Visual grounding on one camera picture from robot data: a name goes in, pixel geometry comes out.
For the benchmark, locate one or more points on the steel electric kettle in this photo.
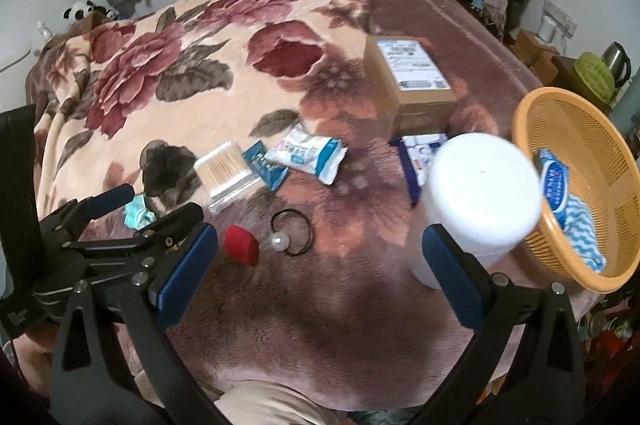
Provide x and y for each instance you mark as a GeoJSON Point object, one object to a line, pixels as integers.
{"type": "Point", "coordinates": [616, 62]}

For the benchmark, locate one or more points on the clear plastic bottle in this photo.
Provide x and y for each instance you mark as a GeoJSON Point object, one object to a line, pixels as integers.
{"type": "Point", "coordinates": [44, 30]}

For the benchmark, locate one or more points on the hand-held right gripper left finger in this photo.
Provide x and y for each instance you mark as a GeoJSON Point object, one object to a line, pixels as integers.
{"type": "Point", "coordinates": [187, 265]}

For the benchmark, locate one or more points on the floral plush blanket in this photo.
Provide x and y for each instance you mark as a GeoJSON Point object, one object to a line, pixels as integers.
{"type": "Point", "coordinates": [200, 70]}

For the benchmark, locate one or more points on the blue sachet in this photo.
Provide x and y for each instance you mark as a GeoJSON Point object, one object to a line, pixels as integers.
{"type": "Point", "coordinates": [268, 171]}

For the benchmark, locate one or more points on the cotton swab pack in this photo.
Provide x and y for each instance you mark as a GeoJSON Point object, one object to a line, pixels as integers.
{"type": "Point", "coordinates": [225, 175]}

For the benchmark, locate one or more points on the white power strip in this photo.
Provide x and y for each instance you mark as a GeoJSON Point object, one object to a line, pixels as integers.
{"type": "Point", "coordinates": [562, 15]}

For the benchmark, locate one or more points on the orange plastic basket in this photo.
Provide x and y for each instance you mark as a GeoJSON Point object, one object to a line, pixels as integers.
{"type": "Point", "coordinates": [565, 115]}

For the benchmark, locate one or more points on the white cylindrical container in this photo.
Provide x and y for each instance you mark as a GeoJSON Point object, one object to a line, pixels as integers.
{"type": "Point", "coordinates": [480, 190]}

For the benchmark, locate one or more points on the white cup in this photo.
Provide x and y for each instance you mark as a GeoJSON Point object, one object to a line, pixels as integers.
{"type": "Point", "coordinates": [547, 29]}

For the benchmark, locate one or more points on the dark blue and white packet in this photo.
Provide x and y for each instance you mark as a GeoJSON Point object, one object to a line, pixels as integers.
{"type": "Point", "coordinates": [417, 157]}

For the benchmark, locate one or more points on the brown cardboard box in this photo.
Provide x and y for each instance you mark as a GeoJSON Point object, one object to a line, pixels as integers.
{"type": "Point", "coordinates": [425, 110]}

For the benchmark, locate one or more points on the panda plush toy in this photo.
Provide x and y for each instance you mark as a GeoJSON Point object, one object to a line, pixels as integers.
{"type": "Point", "coordinates": [80, 7]}

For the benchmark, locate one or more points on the blue and white tissue packet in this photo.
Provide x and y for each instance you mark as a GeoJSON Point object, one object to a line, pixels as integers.
{"type": "Point", "coordinates": [555, 180]}

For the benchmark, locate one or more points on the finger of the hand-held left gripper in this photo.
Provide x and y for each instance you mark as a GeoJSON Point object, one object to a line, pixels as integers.
{"type": "Point", "coordinates": [172, 225]}
{"type": "Point", "coordinates": [110, 199]}

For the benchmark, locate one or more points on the white and blue wipes packet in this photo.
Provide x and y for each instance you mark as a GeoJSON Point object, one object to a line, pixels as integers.
{"type": "Point", "coordinates": [305, 150]}

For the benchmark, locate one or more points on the blue striped white cloth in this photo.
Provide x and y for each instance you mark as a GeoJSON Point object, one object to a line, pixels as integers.
{"type": "Point", "coordinates": [582, 230]}

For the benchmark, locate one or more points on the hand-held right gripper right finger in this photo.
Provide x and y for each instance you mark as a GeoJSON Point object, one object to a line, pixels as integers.
{"type": "Point", "coordinates": [452, 275]}

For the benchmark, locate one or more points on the teal face mask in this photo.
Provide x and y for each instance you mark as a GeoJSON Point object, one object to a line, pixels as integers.
{"type": "Point", "coordinates": [137, 212]}

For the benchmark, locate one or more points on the small cardboard boxes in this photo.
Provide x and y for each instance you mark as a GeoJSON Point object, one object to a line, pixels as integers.
{"type": "Point", "coordinates": [535, 52]}

